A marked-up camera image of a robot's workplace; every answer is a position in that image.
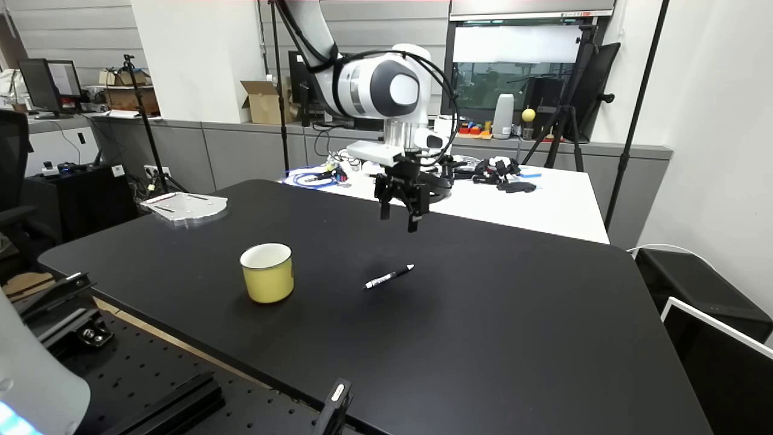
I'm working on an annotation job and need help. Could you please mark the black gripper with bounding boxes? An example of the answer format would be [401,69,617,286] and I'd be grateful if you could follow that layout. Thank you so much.
[372,152,438,234]

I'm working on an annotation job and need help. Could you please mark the black and white pen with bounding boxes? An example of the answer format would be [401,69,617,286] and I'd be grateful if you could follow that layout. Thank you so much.
[362,262,418,292]

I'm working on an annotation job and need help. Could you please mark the yellow enamel mug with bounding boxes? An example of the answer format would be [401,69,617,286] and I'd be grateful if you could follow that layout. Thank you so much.
[238,243,298,307]

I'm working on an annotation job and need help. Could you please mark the white electronics clutter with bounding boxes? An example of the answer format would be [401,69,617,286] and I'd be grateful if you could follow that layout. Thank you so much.
[314,155,383,191]

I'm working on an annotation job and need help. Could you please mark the small red items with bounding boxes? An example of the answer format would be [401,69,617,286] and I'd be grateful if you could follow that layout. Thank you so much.
[460,120,496,140]

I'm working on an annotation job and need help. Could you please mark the white cylinder speaker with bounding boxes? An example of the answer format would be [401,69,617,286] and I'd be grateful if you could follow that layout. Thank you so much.
[490,93,518,140]

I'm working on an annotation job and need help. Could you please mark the white table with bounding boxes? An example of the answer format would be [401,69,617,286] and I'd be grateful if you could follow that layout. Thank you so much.
[281,155,612,248]

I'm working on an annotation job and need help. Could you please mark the upright black pole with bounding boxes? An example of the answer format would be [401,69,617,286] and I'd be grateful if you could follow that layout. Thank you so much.
[266,0,296,180]

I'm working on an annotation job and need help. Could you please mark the dark framed screen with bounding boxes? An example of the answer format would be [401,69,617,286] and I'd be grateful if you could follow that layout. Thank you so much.
[447,19,600,130]

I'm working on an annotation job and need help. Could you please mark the open cardboard box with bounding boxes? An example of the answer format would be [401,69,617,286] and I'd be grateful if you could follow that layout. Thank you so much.
[239,79,284,128]

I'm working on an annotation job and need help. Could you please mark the black table clamp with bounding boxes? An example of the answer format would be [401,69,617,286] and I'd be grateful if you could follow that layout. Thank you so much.
[312,379,354,435]

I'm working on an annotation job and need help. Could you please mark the slanted black pole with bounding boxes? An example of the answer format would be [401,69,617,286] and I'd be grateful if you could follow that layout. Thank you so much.
[603,0,674,232]

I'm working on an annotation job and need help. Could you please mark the thin black tripod stand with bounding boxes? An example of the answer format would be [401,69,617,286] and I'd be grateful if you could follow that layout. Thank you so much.
[118,51,190,198]

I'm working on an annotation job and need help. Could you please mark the small brown box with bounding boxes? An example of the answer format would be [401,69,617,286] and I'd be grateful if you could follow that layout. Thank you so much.
[99,81,162,117]

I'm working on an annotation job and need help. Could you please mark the black perforated breadboard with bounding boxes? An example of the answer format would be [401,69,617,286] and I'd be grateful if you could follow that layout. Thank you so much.
[46,311,365,435]

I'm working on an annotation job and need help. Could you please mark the black low box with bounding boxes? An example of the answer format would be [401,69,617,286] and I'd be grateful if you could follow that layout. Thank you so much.
[633,248,773,346]

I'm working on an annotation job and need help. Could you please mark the black cabinet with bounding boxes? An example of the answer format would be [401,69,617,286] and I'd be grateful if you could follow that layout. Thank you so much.
[23,159,140,244]

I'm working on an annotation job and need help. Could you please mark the framed flat panel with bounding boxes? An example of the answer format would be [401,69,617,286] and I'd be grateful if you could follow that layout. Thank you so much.
[659,295,773,435]

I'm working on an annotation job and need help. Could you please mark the grey computer monitor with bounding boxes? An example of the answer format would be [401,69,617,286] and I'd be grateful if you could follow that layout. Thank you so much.
[18,57,86,117]

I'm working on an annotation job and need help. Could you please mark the black office chair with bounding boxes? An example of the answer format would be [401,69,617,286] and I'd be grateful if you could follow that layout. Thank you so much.
[0,106,39,280]

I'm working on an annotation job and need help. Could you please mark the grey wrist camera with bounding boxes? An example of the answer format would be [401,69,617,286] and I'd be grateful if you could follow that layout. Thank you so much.
[347,139,400,169]

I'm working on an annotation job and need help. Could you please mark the black cable bundle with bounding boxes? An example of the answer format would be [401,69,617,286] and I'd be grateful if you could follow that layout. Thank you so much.
[470,155,539,197]

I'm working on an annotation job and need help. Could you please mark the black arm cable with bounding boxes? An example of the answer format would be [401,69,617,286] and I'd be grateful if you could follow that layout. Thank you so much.
[276,0,463,166]

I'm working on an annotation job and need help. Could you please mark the black camera tripod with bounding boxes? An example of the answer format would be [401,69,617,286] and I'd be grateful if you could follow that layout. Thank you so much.
[520,23,618,174]

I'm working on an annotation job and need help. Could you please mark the black rail block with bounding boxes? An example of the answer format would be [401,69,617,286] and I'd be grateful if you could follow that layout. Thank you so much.
[99,373,228,435]

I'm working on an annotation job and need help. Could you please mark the black metal mount bracket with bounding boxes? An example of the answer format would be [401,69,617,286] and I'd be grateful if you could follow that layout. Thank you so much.
[10,272,117,353]

